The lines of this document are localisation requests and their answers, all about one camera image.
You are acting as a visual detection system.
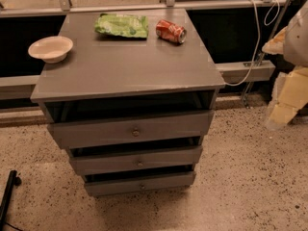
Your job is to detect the red soda can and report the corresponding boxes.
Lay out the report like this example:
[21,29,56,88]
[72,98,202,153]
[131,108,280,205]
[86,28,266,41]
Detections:
[156,19,187,44]

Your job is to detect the white bowl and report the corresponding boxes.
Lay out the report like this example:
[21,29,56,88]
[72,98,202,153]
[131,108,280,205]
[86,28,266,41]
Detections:
[28,36,73,64]

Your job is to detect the grey drawer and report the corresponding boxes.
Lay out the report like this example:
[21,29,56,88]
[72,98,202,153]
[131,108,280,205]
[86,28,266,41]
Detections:
[85,171,195,196]
[69,145,203,175]
[48,111,214,149]

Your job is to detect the white cable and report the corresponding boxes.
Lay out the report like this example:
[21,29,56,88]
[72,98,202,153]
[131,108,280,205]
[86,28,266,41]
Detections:
[223,0,281,88]

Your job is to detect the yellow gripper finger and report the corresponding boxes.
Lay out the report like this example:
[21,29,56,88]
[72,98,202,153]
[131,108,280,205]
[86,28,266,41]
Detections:
[265,66,308,130]

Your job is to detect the thin metal diagonal rod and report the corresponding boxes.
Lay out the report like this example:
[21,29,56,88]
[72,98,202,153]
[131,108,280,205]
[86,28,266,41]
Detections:
[239,0,292,108]

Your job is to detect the grey metal railing frame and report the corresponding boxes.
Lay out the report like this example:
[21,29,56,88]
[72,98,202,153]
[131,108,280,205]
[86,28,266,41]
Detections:
[0,0,290,101]

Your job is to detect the green chip bag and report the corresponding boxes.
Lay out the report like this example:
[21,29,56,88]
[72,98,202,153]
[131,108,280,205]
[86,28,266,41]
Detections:
[94,13,148,39]

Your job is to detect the grey top drawer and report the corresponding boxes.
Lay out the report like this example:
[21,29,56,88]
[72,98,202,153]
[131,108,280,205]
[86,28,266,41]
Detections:
[48,111,214,149]

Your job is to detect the grey wooden drawer cabinet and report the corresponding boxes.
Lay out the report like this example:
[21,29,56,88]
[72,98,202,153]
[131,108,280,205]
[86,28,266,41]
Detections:
[31,10,224,184]

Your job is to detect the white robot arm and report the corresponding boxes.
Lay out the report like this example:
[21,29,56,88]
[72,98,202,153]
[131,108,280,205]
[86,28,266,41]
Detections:
[262,1,308,130]

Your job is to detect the grey middle drawer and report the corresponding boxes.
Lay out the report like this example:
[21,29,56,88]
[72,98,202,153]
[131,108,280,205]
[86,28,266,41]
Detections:
[69,145,203,175]

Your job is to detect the black floor stand leg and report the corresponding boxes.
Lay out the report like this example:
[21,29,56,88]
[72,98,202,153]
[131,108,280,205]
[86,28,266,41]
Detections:
[0,170,21,231]

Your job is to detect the grey bottom drawer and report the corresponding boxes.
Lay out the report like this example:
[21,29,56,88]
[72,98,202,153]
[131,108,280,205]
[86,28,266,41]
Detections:
[85,171,195,196]

